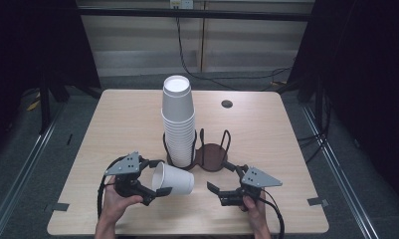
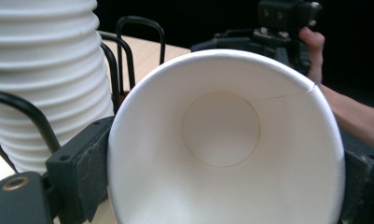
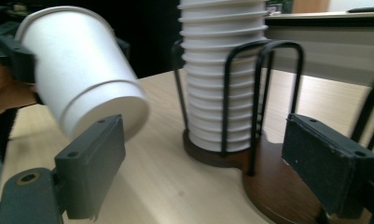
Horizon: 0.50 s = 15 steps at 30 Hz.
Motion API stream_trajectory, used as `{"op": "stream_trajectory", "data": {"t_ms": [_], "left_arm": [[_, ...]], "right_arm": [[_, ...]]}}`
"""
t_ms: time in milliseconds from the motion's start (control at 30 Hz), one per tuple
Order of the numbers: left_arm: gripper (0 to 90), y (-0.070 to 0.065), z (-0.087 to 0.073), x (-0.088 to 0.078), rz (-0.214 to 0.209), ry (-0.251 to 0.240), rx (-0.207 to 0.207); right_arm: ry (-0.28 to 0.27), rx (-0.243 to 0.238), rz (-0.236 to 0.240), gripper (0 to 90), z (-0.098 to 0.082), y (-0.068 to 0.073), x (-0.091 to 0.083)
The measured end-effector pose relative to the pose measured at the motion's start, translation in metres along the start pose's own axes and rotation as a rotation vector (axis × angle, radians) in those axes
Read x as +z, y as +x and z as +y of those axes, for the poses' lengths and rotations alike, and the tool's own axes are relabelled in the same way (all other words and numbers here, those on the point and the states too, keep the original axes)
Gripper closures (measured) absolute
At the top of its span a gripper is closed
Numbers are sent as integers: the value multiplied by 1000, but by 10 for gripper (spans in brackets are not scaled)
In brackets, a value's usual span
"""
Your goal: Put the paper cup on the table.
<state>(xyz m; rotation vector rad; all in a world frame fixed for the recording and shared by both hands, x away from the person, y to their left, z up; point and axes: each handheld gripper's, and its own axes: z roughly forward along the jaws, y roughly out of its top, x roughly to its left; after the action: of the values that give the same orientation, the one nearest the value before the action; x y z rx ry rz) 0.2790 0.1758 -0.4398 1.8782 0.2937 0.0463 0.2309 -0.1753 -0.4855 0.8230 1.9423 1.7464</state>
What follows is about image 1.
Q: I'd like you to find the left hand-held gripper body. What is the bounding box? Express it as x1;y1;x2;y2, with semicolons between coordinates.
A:
103;151;158;207

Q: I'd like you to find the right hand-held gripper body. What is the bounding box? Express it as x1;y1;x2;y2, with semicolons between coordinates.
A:
217;163;284;207

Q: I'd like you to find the single white paper cup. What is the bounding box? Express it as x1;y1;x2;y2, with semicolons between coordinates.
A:
151;161;195;196

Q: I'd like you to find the dark double cup holder rack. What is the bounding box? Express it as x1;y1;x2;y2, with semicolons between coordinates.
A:
162;127;232;173

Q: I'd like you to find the stack of white paper cups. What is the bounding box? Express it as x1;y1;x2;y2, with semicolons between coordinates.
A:
160;75;196;168

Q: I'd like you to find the person's right hand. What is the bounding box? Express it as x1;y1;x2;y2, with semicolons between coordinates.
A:
239;194;271;231

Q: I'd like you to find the person's left hand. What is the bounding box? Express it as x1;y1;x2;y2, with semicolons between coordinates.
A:
101;175;144;227

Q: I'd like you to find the grey tape strip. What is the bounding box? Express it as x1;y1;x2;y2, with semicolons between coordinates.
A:
44;202;71;213
306;197;329;207

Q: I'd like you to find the black metal stand leg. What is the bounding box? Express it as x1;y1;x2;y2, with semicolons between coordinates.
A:
37;76;53;135

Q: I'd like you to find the black curtain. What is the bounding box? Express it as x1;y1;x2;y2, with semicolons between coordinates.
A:
286;0;399;200
0;0;101;160

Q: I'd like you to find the black horizontal bar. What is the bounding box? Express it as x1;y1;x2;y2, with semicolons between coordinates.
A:
77;8;312;23

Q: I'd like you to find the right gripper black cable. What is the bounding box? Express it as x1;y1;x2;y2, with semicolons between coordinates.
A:
260;188;286;239

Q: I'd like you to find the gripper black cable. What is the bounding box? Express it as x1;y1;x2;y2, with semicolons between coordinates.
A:
260;188;286;239
97;155;126;220

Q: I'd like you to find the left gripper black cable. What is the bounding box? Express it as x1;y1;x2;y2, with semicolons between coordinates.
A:
97;155;126;220

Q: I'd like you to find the bundle of black floor cables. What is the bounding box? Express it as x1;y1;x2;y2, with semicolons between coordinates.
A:
298;93;330;164

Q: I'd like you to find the metal floor rail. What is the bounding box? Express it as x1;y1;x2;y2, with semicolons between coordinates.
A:
0;103;67;239
300;104;380;239

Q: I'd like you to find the long black wall cable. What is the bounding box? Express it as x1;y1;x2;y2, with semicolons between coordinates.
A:
175;16;293;93

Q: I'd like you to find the white wall socket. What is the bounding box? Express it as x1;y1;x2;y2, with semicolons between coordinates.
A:
169;0;195;10

